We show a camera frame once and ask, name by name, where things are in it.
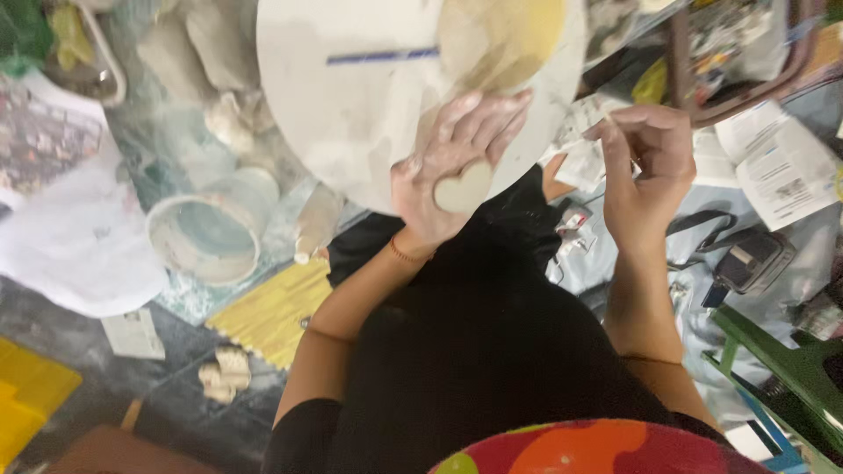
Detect small white paper card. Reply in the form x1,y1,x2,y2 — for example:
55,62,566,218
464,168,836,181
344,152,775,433
101,307,166,361

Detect flat yellowish clay disc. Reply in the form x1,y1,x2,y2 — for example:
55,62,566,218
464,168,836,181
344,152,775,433
437,0,567,94

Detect crumpled white paper packet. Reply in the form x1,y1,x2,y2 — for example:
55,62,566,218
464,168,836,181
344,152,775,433
539,92,641,196

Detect green plastic stool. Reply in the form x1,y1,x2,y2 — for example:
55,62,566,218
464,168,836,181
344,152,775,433
701,305,843,474

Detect person's left hand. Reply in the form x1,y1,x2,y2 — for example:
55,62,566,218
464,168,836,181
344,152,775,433
390,89,533,255

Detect small white red wrapper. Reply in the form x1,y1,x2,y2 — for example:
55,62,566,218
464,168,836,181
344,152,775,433
555,203,598,259

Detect green plastic bag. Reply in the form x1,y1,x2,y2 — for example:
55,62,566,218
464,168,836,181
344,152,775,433
0,0,55,75

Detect small beige clay pieces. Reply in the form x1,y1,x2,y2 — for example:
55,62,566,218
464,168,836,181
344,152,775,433
198,345,253,404

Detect white printed leaflet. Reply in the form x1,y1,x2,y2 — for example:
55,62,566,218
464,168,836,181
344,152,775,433
714,99,843,232

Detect printed newspaper sheet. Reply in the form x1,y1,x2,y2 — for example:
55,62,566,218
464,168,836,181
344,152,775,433
0,71,110,198

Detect orange thread bracelet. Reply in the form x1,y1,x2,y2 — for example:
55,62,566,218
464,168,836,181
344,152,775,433
388,236,436,265

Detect yellow plastic wrapper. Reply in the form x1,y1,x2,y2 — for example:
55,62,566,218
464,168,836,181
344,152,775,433
631,58,670,106

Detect white plastic sheet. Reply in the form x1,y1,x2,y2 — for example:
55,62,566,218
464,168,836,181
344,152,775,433
0,157,169,320

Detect heap of grey clay lumps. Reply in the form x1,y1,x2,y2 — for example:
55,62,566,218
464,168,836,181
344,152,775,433
134,0,279,155

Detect person's black clothing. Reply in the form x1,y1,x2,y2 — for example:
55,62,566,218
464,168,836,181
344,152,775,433
261,165,732,474

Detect blue bar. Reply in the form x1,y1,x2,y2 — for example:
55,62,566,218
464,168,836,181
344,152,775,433
736,374,812,474

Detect brown cardboard piece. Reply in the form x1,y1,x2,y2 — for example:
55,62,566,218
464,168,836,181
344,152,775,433
45,424,221,474

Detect blue stick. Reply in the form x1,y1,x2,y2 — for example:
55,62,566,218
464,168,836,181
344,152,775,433
327,47,441,66

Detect person's right hand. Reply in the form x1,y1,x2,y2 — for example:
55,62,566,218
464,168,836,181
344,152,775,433
583,104,697,255

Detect round white work board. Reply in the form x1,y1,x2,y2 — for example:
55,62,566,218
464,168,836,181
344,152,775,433
256,0,588,215

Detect metal bowl with handle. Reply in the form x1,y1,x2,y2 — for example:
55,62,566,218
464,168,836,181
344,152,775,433
43,0,127,108

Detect white plastic bucket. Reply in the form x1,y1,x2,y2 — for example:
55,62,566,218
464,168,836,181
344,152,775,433
145,167,281,288

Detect yellow plastic container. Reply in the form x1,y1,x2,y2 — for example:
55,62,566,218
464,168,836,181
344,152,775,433
0,336,84,470

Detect heart-shaped clay piece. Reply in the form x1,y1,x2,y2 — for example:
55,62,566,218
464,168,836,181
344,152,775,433
433,161,494,215

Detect clay-smeared rolling pin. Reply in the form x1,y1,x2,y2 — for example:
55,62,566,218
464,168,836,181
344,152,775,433
294,183,344,266

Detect black pouch with strap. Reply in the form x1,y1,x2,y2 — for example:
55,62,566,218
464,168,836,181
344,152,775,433
666,209,798,309

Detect brown tray with papers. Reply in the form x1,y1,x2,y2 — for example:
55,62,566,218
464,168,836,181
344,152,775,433
666,0,819,128

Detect yellow bamboo mat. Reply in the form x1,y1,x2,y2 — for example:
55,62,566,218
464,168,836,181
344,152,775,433
205,257,334,371

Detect red orange patterned cloth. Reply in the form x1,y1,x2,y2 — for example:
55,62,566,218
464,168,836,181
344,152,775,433
428,419,773,474

